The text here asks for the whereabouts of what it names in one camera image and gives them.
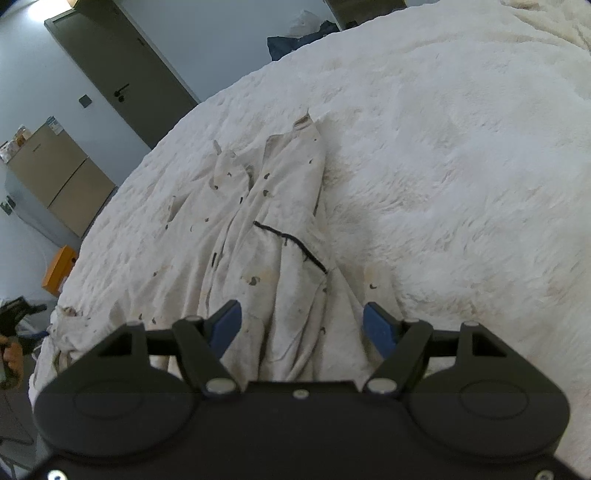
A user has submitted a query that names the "person's left hand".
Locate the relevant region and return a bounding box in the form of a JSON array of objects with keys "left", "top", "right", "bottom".
[{"left": 0, "top": 336, "right": 24, "bottom": 390}]

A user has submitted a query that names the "beige cabinet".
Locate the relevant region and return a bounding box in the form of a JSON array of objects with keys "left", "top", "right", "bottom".
[{"left": 8, "top": 123, "right": 115, "bottom": 238}]

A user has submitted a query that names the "white fluffy bed blanket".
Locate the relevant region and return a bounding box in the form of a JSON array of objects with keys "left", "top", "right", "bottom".
[{"left": 27, "top": 0, "right": 591, "bottom": 480}]

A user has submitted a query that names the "cream patterned garment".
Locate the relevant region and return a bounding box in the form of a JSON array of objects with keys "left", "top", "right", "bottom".
[{"left": 29, "top": 117, "right": 386, "bottom": 389}]

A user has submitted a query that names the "orange box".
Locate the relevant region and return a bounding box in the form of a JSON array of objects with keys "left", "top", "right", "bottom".
[{"left": 42, "top": 245, "right": 78, "bottom": 297}]

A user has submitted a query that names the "dark grey door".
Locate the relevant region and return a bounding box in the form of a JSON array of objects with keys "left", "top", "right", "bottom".
[{"left": 44, "top": 1, "right": 197, "bottom": 148}]

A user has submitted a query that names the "blue clothes pile on floor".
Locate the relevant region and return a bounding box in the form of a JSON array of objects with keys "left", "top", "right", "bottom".
[{"left": 266, "top": 10, "right": 339, "bottom": 61}]

